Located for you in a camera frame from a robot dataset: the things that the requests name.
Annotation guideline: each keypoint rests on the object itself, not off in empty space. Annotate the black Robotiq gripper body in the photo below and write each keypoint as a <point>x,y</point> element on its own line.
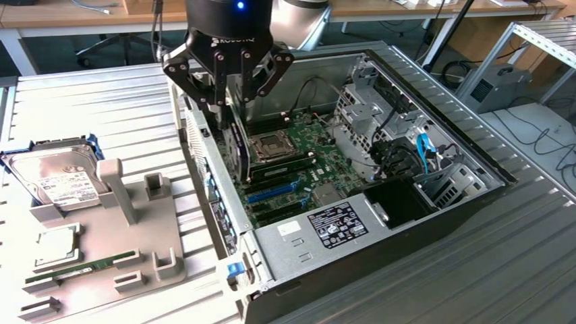
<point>229,23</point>

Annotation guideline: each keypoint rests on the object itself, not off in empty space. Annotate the black graphics card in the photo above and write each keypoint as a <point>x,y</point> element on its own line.
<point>240,148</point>

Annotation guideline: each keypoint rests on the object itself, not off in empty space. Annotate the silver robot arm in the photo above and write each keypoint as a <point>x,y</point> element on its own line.
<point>301,23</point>

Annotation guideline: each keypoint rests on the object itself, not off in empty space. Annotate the black office chair base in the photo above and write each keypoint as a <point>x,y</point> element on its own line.
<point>116,45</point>

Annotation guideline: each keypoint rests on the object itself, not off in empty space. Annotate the silver metal drive cage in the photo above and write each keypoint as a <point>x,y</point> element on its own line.
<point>360,121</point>

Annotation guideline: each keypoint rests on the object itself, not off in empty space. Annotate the green motherboard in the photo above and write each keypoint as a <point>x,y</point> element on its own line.
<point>314,152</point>

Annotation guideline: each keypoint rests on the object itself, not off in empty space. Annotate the hard disk drive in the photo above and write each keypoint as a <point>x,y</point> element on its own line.
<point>96,145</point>

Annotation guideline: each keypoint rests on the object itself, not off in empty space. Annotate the installed RAM stick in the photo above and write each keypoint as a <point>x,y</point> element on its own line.
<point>281,171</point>

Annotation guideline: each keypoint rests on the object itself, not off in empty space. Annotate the blue expansion slot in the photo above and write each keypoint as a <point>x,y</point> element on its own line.
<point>269,194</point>

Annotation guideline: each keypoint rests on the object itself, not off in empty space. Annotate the silver hard disk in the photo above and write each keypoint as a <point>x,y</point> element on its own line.
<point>44,168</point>

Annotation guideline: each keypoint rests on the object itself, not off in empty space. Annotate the black stand pole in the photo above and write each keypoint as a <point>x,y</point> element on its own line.
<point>454,27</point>

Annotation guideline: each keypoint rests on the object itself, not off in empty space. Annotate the grey control box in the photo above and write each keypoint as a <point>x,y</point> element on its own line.
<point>498,87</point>

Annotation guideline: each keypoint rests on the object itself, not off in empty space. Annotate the grey parts rack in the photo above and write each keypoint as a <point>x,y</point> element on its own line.
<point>112,236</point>

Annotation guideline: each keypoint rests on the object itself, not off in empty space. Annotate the silver power supply with label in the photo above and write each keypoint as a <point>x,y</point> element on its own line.
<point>288,249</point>

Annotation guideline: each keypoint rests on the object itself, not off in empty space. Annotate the silver CPU chip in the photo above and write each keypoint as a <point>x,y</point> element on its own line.
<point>56,244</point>

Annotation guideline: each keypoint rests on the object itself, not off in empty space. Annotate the blue case latch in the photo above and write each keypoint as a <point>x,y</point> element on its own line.
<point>234,271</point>

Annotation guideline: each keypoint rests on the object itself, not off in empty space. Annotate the aluminium slat table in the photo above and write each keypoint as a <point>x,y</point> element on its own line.
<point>548,37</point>

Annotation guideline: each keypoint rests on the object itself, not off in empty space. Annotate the green RAM stick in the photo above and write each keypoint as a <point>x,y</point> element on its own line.
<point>66,270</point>

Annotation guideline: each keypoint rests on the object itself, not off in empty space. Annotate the black open PC case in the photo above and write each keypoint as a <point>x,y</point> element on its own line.
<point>360,290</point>

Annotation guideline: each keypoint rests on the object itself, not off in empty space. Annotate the CPU socket with metal frame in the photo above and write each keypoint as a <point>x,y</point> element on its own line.
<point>274,146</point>

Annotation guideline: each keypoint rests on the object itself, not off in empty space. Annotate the wooden desk with white frame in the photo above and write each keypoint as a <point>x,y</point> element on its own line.
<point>66,18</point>
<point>404,8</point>

